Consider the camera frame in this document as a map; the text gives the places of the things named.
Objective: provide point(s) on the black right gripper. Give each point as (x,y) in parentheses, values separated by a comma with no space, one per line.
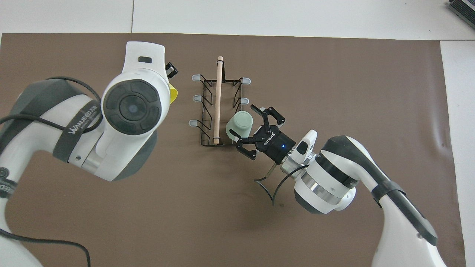
(276,144)

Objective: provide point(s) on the grey ribbed device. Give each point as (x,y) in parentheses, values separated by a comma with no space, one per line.
(464,8)

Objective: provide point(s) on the yellow plastic cup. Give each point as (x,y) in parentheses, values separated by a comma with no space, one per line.
(173,94)

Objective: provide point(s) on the brown table mat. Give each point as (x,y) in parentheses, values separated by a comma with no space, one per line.
(222,207)

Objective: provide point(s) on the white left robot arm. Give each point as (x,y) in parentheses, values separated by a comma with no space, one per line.
(122,122)

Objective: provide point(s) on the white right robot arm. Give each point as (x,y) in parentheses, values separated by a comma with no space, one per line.
(371,193)

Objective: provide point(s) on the pale green plastic cup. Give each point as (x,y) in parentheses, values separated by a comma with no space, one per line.
(241,124)

